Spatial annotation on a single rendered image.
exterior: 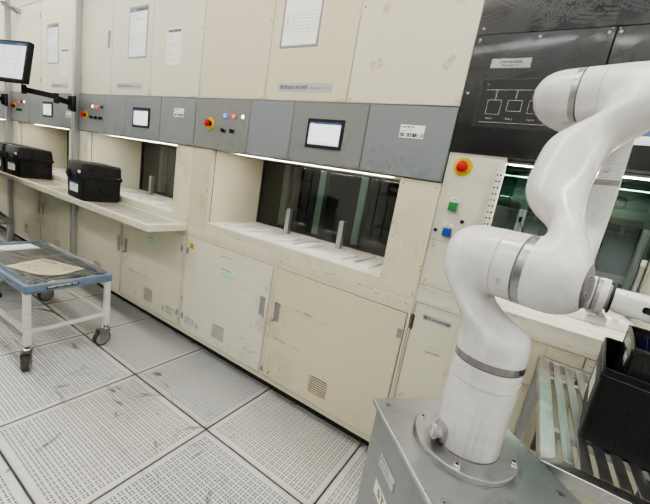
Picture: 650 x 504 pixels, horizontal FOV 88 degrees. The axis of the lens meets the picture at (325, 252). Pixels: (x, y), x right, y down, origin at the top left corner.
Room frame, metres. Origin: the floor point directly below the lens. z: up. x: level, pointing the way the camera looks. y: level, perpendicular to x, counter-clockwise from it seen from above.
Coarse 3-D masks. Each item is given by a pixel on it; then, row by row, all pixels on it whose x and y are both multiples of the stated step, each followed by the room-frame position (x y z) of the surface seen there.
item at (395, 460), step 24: (384, 408) 0.65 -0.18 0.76; (408, 408) 0.67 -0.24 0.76; (384, 432) 0.62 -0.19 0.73; (408, 432) 0.59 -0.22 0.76; (384, 456) 0.60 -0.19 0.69; (408, 456) 0.53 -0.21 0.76; (528, 456) 0.58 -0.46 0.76; (384, 480) 0.58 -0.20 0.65; (408, 480) 0.51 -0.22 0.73; (432, 480) 0.48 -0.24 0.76; (456, 480) 0.49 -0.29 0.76; (528, 480) 0.52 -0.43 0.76; (552, 480) 0.53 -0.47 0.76
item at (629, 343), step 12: (636, 336) 0.83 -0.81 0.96; (648, 336) 0.81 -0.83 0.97; (624, 348) 0.78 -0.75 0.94; (636, 348) 0.67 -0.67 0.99; (624, 360) 0.72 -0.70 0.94; (636, 360) 0.67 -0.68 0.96; (648, 360) 0.66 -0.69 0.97; (624, 372) 0.68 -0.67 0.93; (636, 372) 0.67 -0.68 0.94; (648, 372) 0.65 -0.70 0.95
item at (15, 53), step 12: (0, 48) 2.44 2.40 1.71; (12, 48) 2.42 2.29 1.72; (24, 48) 2.39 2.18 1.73; (0, 60) 2.43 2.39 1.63; (12, 60) 2.40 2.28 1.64; (24, 60) 2.38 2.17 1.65; (0, 72) 2.42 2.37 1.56; (12, 72) 2.39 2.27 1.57; (24, 72) 2.37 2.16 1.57; (48, 96) 2.59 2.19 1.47; (72, 96) 2.81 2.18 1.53; (72, 108) 2.81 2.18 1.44
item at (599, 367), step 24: (600, 360) 0.77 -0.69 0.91; (600, 384) 0.67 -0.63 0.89; (624, 384) 0.65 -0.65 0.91; (648, 384) 0.63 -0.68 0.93; (600, 408) 0.66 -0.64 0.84; (624, 408) 0.64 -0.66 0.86; (648, 408) 0.62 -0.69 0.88; (600, 432) 0.65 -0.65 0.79; (624, 432) 0.63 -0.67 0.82; (648, 432) 0.61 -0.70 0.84; (624, 456) 0.62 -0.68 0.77; (648, 456) 0.60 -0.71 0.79
